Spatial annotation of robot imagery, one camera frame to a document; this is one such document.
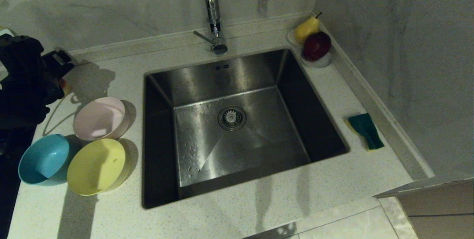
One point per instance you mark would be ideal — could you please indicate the small white dish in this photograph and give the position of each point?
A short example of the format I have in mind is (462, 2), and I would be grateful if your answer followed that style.
(321, 63)

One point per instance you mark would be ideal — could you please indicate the chrome faucet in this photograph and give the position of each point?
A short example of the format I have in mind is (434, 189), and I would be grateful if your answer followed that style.
(213, 6)

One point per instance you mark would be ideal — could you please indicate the blue plastic bowl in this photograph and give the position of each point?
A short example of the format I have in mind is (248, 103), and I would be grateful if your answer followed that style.
(44, 159)

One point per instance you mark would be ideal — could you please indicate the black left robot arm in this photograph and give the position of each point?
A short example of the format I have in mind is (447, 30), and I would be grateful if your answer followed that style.
(18, 83)

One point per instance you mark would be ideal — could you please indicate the stainless steel sink basin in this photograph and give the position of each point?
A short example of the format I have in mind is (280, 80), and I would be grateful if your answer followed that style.
(259, 142)

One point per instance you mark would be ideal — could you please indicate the yellow pear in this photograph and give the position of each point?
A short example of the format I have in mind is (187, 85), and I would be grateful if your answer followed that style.
(306, 29)

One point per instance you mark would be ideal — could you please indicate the dark red apple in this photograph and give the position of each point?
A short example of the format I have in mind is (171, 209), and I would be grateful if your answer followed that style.
(316, 46)

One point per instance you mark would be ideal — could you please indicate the green and yellow sponge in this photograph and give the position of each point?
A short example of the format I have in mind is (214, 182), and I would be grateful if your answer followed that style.
(366, 130)

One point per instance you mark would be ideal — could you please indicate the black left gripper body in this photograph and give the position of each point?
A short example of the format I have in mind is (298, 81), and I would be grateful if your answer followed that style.
(55, 72)

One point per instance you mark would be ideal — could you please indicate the beige wooden cabinet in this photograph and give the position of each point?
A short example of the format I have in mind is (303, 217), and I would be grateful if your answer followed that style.
(440, 205)

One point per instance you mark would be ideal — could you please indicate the pink plastic bowl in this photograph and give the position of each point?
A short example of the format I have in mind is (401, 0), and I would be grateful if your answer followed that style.
(100, 118)

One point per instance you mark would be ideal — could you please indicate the round metal drain strainer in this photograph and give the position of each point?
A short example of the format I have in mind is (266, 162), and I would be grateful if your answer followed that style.
(232, 118)

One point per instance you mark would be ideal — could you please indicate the black induction cooktop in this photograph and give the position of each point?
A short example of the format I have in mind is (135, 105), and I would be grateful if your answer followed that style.
(9, 179)

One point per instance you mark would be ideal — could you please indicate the yellow plastic bowl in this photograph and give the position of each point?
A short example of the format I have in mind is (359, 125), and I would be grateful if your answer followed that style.
(96, 167)

